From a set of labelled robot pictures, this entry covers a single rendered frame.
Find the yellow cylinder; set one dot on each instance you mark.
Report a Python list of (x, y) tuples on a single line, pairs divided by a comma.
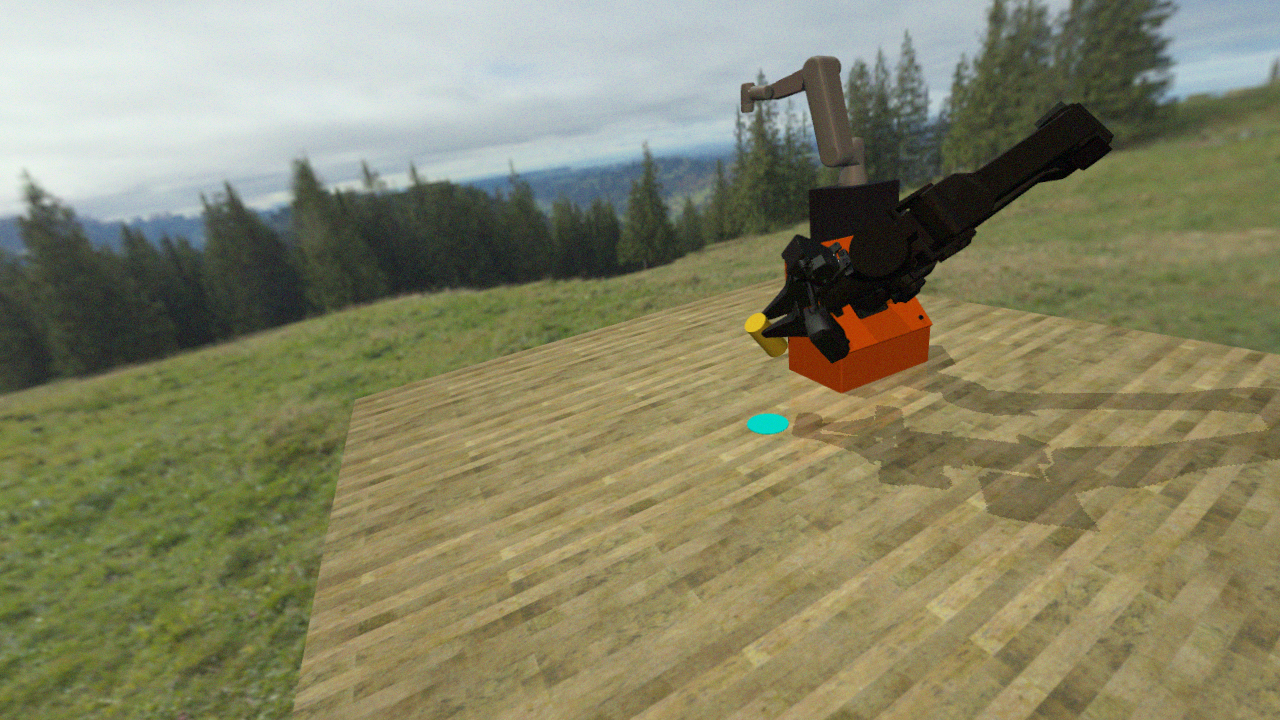
[(775, 346)]

